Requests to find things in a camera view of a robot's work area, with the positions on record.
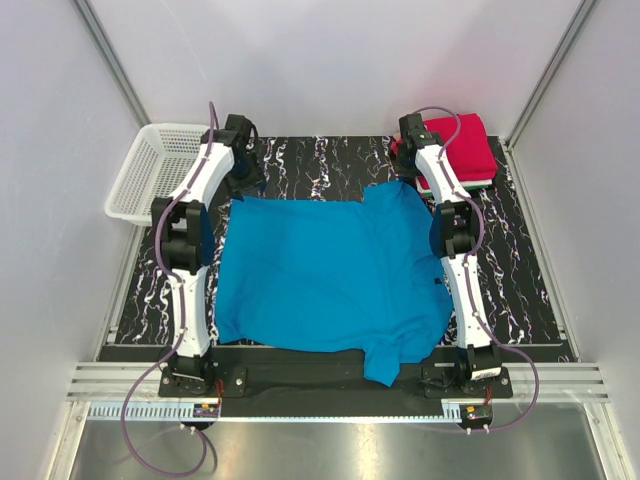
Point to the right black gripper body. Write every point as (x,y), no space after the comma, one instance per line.
(404,167)

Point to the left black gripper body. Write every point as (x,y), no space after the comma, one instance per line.
(246,176)

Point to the blue t shirt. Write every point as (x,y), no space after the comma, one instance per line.
(331,276)

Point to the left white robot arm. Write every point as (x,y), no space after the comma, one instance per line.
(184,247)

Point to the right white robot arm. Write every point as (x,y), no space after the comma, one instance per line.
(456,234)

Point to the red folded t shirt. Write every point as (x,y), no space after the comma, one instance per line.
(469,154)

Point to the white plastic basket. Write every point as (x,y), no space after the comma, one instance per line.
(158,160)

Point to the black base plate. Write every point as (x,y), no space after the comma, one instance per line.
(239,372)

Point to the aluminium frame rail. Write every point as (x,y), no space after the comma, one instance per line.
(325,393)

